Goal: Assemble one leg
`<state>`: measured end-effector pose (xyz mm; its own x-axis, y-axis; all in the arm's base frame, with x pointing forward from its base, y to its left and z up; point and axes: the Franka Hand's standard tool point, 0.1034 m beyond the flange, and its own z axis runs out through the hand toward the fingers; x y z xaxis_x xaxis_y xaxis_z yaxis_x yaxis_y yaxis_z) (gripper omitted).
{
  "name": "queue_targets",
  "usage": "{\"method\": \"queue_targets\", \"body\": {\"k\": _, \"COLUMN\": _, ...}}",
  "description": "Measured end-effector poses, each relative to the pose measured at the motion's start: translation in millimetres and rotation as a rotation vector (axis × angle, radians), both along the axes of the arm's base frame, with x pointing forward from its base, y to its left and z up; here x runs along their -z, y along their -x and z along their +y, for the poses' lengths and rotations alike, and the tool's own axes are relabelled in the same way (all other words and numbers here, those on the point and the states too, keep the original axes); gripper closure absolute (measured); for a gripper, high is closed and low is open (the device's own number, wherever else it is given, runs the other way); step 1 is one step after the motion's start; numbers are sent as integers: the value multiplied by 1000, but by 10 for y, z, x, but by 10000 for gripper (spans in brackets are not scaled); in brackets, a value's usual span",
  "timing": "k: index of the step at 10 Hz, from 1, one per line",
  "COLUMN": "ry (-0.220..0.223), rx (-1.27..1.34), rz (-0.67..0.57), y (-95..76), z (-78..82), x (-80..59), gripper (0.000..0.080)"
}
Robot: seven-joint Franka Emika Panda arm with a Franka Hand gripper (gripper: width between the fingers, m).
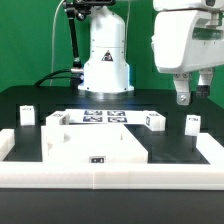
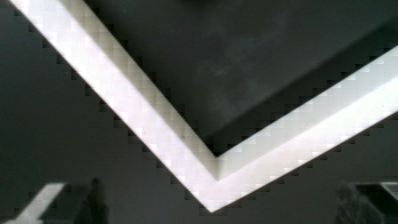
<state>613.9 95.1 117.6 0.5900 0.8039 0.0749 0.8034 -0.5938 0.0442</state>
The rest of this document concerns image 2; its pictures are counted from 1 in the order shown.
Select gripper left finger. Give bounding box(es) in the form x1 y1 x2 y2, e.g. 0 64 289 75
5 183 65 224

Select white U-shaped obstacle fence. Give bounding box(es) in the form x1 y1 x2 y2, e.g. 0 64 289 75
8 0 398 211

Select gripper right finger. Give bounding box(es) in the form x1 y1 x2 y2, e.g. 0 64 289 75
335 182 398 224

